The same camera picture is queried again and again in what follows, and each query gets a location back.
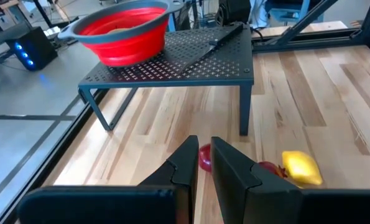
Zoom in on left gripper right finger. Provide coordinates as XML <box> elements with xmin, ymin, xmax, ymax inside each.
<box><xmin>210</xmin><ymin>136</ymin><xmax>303</xmax><ymax>224</ymax></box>

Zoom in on dark red toy pomegranate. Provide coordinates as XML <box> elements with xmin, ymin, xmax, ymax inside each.
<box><xmin>258</xmin><ymin>161</ymin><xmax>289</xmax><ymax>180</ymax></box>

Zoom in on dark red toy plum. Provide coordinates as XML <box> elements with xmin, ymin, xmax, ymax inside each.
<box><xmin>198</xmin><ymin>143</ymin><xmax>213</xmax><ymax>174</ymax></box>

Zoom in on red grey collapsible colander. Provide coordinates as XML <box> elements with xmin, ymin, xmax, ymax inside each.
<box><xmin>57</xmin><ymin>0</ymin><xmax>185</xmax><ymax>68</ymax></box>

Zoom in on black kitchen knife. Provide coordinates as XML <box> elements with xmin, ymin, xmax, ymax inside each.
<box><xmin>162</xmin><ymin>22</ymin><xmax>245</xmax><ymax>77</ymax></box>

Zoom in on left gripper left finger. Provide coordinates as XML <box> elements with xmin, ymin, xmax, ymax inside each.
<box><xmin>139</xmin><ymin>135</ymin><xmax>200</xmax><ymax>224</ymax></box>

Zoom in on black box device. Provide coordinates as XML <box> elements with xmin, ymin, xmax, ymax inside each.
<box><xmin>215</xmin><ymin>0</ymin><xmax>252</xmax><ymax>27</ymax></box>

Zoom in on black perforated metal shelf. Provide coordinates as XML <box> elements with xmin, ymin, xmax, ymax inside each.
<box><xmin>78</xmin><ymin>21</ymin><xmax>255</xmax><ymax>137</ymax></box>

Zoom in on yellow toy lemon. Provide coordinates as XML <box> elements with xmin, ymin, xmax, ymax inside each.
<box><xmin>280</xmin><ymin>150</ymin><xmax>324</xmax><ymax>189</ymax></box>

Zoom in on black computer tower blue lights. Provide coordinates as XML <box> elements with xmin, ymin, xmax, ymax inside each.
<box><xmin>4</xmin><ymin>26</ymin><xmax>58</xmax><ymax>72</ymax></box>

